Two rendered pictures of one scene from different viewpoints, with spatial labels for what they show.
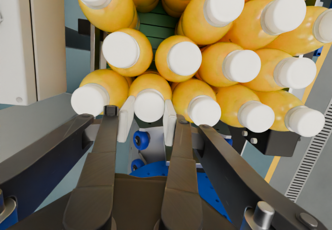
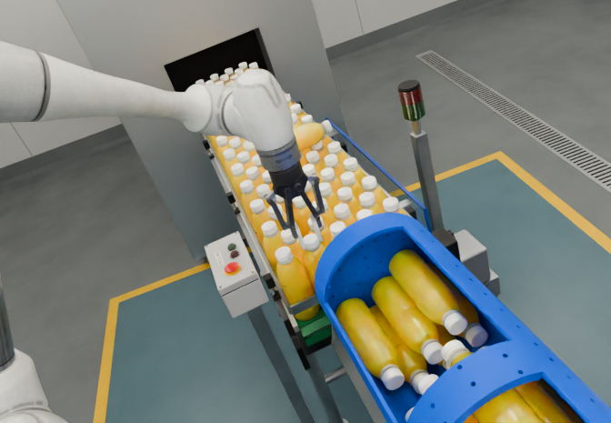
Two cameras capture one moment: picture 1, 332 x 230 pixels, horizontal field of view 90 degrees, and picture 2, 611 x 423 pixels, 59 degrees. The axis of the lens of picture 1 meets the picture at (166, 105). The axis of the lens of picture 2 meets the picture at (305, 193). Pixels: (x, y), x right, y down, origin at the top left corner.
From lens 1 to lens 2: 1.25 m
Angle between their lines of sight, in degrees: 71
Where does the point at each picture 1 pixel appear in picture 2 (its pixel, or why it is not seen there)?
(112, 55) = (285, 235)
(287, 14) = (343, 191)
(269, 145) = not seen: hidden behind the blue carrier
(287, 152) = (449, 240)
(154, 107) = (312, 236)
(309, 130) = (391, 203)
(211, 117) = (340, 226)
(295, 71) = (363, 197)
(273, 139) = not seen: hidden behind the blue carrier
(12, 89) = (248, 270)
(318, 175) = not seen: outside the picture
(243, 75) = (342, 209)
